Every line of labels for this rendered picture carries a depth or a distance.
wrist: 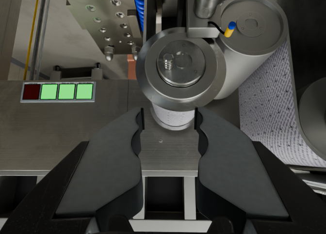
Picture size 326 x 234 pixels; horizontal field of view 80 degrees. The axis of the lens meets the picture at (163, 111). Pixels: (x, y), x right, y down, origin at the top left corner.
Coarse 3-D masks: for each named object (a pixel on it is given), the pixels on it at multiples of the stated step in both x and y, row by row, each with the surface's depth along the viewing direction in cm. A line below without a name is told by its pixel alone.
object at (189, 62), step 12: (168, 48) 30; (180, 48) 30; (192, 48) 30; (180, 60) 30; (192, 60) 30; (204, 60) 30; (168, 72) 30; (180, 72) 30; (192, 72) 29; (168, 84) 31; (180, 84) 29; (192, 84) 30
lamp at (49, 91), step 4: (44, 88) 66; (48, 88) 66; (52, 88) 66; (56, 88) 66; (44, 92) 66; (48, 92) 66; (52, 92) 65; (44, 96) 65; (48, 96) 65; (52, 96) 65
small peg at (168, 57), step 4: (164, 56) 27; (168, 56) 27; (172, 56) 27; (164, 60) 27; (168, 60) 27; (172, 60) 27; (164, 64) 29; (168, 64) 28; (172, 64) 29; (168, 68) 29
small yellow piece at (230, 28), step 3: (210, 21) 29; (231, 21) 24; (213, 24) 28; (216, 24) 28; (231, 24) 24; (234, 24) 24; (216, 27) 28; (228, 27) 25; (231, 27) 24; (234, 27) 24; (219, 30) 27; (228, 30) 25; (231, 30) 25; (222, 33) 27; (225, 33) 26; (228, 33) 25; (231, 33) 26; (228, 36) 26
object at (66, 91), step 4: (60, 84) 66; (64, 84) 66; (68, 84) 66; (72, 84) 66; (60, 88) 66; (64, 88) 66; (68, 88) 66; (72, 88) 66; (60, 92) 65; (64, 92) 65; (68, 92) 65; (72, 92) 65; (60, 96) 65; (64, 96) 65; (68, 96) 65; (72, 96) 65
